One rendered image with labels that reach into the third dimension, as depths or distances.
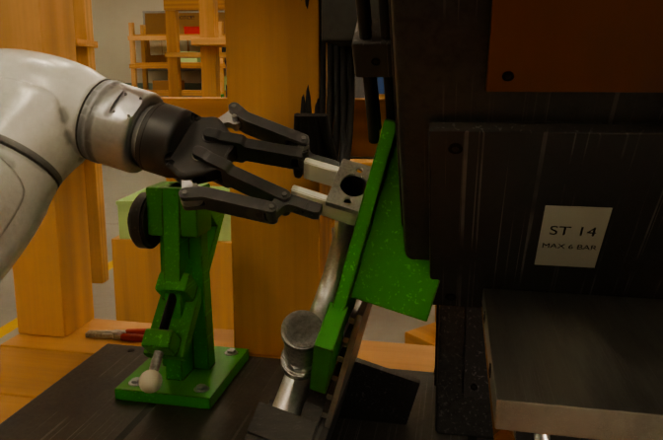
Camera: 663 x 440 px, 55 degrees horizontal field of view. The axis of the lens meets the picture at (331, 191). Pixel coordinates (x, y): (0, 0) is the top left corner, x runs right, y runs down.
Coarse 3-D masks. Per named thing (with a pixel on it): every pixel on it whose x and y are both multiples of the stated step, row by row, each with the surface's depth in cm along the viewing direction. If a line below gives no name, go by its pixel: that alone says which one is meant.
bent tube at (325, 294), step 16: (336, 176) 62; (352, 176) 63; (368, 176) 62; (336, 192) 61; (352, 192) 65; (336, 208) 61; (352, 208) 60; (336, 224) 67; (336, 240) 68; (336, 256) 69; (336, 272) 69; (320, 288) 70; (336, 288) 69; (320, 304) 69; (288, 384) 63; (304, 384) 63; (288, 400) 62; (304, 400) 63
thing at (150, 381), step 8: (160, 352) 78; (152, 360) 77; (160, 360) 77; (152, 368) 77; (144, 376) 75; (152, 376) 75; (160, 376) 76; (144, 384) 75; (152, 384) 75; (160, 384) 76; (144, 392) 76; (152, 392) 76
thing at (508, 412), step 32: (512, 320) 46; (544, 320) 46; (576, 320) 46; (608, 320) 46; (640, 320) 46; (512, 352) 41; (544, 352) 41; (576, 352) 41; (608, 352) 41; (640, 352) 41; (512, 384) 37; (544, 384) 37; (576, 384) 37; (608, 384) 37; (640, 384) 37; (512, 416) 35; (544, 416) 34; (576, 416) 34; (608, 416) 34; (640, 416) 33
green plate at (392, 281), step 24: (384, 120) 51; (384, 144) 51; (384, 168) 52; (384, 192) 53; (360, 216) 53; (384, 216) 54; (360, 240) 53; (384, 240) 54; (360, 264) 55; (384, 264) 54; (408, 264) 54; (360, 288) 55; (384, 288) 55; (408, 288) 54; (432, 288) 54; (408, 312) 55
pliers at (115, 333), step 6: (90, 330) 105; (96, 330) 105; (102, 330) 105; (108, 330) 105; (114, 330) 105; (120, 330) 105; (126, 330) 105; (132, 330) 105; (138, 330) 105; (144, 330) 106; (90, 336) 105; (96, 336) 104; (102, 336) 104; (108, 336) 104; (114, 336) 104; (120, 336) 104; (126, 336) 103; (132, 336) 103; (138, 336) 103
